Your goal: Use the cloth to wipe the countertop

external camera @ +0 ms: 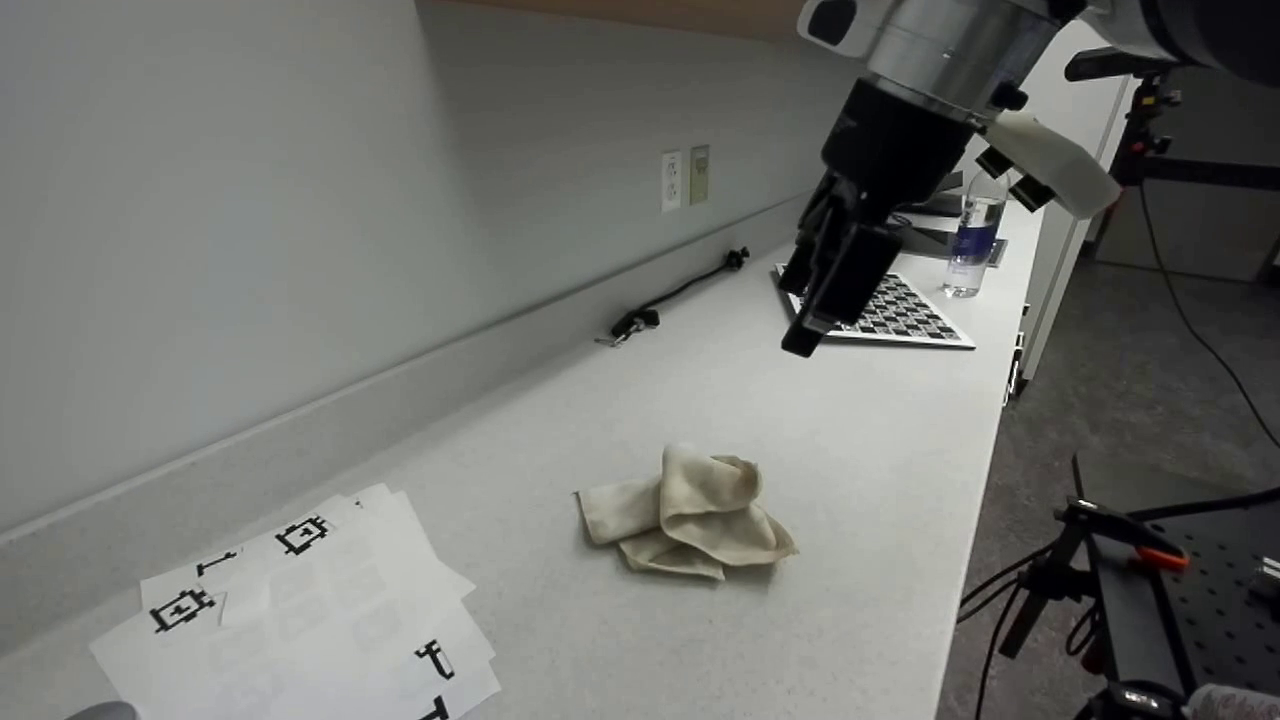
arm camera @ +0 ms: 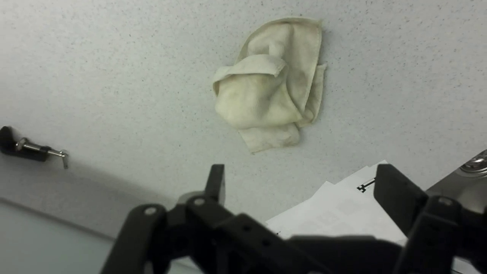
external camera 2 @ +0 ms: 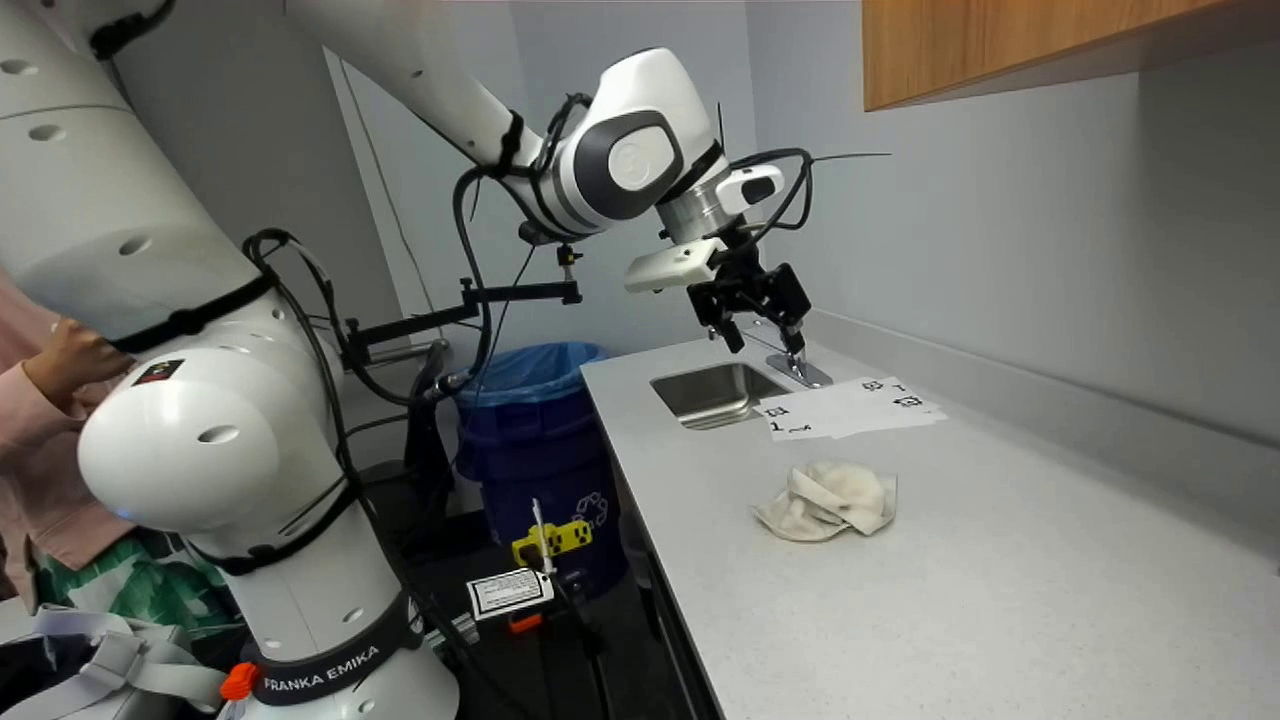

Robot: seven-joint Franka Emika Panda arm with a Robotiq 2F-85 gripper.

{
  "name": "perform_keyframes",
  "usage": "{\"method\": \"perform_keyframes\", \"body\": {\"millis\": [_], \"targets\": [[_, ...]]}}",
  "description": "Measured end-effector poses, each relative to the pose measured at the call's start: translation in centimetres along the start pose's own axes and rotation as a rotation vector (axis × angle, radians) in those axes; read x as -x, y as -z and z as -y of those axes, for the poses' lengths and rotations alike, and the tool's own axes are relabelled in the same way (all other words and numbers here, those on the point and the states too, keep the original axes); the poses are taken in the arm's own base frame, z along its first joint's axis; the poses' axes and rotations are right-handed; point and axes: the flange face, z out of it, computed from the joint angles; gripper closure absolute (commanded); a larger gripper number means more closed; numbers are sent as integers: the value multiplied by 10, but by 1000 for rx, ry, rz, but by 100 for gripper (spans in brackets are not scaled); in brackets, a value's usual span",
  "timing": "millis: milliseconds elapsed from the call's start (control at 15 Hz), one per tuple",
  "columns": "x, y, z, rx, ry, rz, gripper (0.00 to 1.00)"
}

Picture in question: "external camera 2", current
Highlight beige cloth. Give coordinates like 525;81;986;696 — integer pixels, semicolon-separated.
753;457;905;549

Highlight wooden wall cabinet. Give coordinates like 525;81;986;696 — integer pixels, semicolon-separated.
858;0;1280;116

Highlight grey fabric straps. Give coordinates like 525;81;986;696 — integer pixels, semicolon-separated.
0;606;233;720

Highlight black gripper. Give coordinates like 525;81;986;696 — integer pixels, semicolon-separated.
688;236;815;360

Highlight person in pink hoodie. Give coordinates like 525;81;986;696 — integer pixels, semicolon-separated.
0;272;134;578

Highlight white label tag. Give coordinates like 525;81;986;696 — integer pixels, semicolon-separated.
459;567;561;626

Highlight grey countertop backsplash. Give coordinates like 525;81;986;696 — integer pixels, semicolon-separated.
851;318;1280;545

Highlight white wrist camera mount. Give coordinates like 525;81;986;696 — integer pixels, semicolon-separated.
620;236;736;297

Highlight dark flat tray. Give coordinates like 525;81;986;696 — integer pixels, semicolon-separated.
644;360;794;433

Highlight blue trash bin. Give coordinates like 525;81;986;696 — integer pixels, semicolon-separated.
453;341;631;606

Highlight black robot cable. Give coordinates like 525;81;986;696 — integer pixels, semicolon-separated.
235;87;819;464

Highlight black articulated camera stand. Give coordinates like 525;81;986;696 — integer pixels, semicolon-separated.
341;236;586;371

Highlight orange round knob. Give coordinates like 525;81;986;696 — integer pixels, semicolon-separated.
216;655;258;710

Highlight person hand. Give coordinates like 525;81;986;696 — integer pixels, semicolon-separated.
21;318;131;413

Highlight green white patterned fabric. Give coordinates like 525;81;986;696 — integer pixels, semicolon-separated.
30;525;245;644

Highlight white paper black markers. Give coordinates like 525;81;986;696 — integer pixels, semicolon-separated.
755;371;951;443

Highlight yellow clamp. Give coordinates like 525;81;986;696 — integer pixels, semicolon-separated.
508;495;597;580

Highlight black stereo camera bar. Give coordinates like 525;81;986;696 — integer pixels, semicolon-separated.
517;221;582;253

